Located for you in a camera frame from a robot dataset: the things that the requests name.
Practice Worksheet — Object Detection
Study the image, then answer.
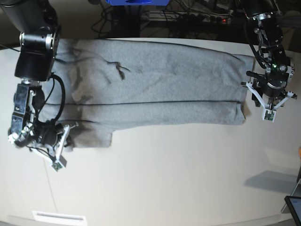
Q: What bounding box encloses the grey T-shirt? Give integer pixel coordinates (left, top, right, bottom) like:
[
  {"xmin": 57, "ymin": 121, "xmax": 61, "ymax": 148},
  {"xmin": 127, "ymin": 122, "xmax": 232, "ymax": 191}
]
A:
[{"xmin": 53, "ymin": 39, "xmax": 254, "ymax": 148}]

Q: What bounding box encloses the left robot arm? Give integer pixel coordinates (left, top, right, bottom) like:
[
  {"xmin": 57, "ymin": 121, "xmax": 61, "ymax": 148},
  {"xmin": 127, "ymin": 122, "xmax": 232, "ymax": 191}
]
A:
[{"xmin": 241, "ymin": 0, "xmax": 297, "ymax": 121}]

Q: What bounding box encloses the tablet with black frame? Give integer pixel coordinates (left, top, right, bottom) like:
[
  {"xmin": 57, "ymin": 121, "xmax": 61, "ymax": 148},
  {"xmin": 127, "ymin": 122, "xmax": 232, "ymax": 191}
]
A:
[{"xmin": 285, "ymin": 196, "xmax": 301, "ymax": 226}]

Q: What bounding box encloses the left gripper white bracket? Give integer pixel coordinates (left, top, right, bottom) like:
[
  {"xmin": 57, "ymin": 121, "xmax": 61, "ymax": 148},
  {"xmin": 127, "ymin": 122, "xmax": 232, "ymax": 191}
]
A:
[{"xmin": 241, "ymin": 81, "xmax": 297, "ymax": 122}]

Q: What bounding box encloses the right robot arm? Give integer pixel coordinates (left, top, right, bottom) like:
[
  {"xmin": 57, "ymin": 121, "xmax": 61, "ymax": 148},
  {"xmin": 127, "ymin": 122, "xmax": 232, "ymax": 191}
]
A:
[{"xmin": 0, "ymin": 0, "xmax": 78, "ymax": 170}]

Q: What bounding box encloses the white label strip on table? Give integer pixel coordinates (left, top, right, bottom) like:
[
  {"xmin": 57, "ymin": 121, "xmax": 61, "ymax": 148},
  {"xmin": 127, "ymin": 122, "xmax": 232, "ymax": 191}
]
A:
[{"xmin": 32, "ymin": 211, "xmax": 87, "ymax": 226}]

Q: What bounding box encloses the power strip with red light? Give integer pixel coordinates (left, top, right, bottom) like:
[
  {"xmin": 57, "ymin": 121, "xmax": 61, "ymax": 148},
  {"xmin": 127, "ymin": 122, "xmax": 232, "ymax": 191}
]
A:
[{"xmin": 189, "ymin": 13, "xmax": 231, "ymax": 24}]

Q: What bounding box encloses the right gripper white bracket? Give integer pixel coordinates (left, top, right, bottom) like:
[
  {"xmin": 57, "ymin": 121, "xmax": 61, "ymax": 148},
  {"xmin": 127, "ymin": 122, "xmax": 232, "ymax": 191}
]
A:
[{"xmin": 28, "ymin": 122, "xmax": 79, "ymax": 171}]

